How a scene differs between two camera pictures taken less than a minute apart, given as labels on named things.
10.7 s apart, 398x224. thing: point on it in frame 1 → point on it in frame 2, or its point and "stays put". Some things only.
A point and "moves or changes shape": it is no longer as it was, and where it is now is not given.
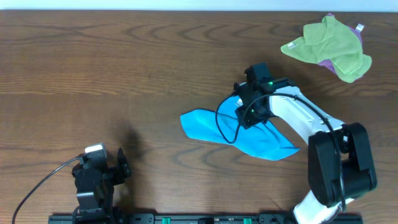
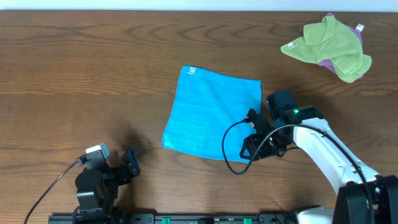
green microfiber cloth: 331,42 stays put
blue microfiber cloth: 262,139 moves or changes shape
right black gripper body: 255,115 → 273,146
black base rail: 194,219 stays put
